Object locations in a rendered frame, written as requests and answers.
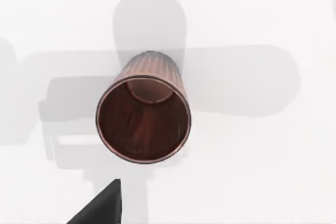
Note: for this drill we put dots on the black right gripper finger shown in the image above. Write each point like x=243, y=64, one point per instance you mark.
x=106, y=207

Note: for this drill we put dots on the brown ribbed cup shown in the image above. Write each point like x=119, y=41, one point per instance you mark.
x=143, y=119

